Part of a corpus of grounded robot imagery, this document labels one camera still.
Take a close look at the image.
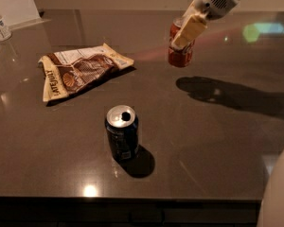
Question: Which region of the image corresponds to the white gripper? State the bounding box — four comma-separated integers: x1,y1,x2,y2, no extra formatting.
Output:
171,0,240,49

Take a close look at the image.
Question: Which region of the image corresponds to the red coke can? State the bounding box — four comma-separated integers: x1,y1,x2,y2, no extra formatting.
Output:
169,17,194,68

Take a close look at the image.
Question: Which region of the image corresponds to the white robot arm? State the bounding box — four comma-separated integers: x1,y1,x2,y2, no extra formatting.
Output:
170,0,284,227

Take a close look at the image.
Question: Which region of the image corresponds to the dark blue soda can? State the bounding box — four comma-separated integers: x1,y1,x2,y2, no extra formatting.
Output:
105,105,139,162

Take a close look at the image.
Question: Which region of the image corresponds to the brown chips bag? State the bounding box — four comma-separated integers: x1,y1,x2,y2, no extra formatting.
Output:
39,44,134,102

